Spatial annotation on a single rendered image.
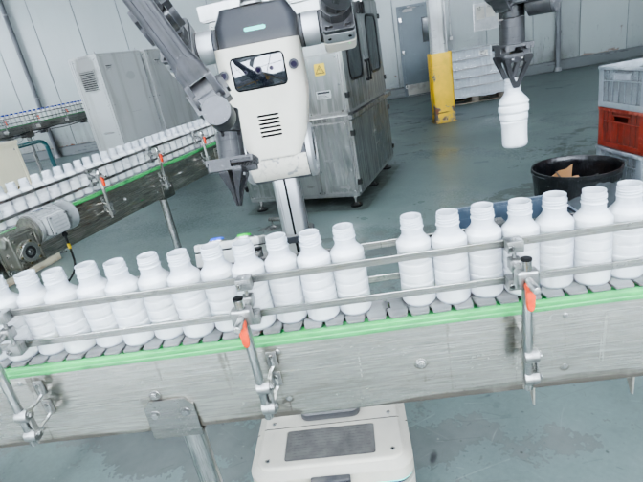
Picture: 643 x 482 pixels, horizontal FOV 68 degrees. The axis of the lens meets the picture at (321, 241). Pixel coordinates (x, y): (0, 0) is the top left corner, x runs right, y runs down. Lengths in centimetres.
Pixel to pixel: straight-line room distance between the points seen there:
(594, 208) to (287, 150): 81
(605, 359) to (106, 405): 92
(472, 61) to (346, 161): 606
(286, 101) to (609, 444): 161
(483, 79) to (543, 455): 887
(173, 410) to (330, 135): 373
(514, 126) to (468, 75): 893
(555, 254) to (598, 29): 1340
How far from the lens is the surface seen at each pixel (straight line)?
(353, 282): 84
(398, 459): 164
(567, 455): 203
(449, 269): 84
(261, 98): 135
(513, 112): 127
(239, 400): 96
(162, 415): 102
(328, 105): 445
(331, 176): 459
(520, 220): 85
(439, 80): 838
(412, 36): 1285
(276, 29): 142
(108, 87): 675
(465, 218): 149
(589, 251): 91
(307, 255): 82
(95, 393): 104
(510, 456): 200
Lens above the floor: 145
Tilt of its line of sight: 21 degrees down
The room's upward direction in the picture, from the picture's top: 11 degrees counter-clockwise
